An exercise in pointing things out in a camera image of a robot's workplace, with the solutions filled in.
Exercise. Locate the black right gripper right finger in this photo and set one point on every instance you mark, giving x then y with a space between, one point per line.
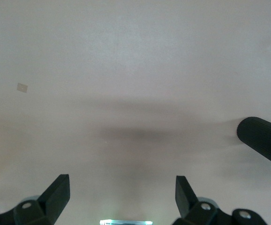
186 197

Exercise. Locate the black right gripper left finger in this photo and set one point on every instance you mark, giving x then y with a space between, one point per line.
55 197

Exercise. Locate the black ribbed vase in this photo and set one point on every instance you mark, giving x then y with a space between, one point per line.
259 138

